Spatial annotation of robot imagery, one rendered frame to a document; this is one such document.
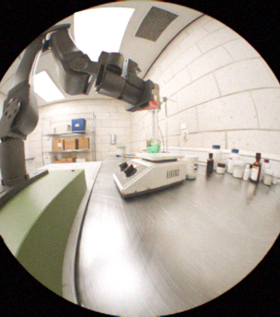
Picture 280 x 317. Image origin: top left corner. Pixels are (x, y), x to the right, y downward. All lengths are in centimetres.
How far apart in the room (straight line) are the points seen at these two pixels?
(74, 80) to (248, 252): 35
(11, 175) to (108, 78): 24
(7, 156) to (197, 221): 30
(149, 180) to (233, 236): 19
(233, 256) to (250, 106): 63
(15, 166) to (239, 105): 83
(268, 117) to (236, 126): 23
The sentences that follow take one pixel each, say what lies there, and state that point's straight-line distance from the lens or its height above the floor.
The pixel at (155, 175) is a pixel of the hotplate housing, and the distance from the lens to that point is 22.
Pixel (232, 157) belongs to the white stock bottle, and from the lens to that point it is 51.
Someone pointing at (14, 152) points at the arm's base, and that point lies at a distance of 19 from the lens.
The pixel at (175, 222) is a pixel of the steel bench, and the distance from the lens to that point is 16.
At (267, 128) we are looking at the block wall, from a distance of 64.
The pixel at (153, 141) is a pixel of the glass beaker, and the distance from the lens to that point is 28.
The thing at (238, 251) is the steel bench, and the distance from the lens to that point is 16.
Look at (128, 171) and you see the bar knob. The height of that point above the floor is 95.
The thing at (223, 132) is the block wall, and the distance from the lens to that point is 68.
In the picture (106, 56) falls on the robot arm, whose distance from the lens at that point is 28.
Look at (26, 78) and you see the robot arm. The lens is 22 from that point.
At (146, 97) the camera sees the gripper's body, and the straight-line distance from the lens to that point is 24.
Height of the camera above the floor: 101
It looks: 7 degrees down
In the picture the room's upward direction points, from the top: straight up
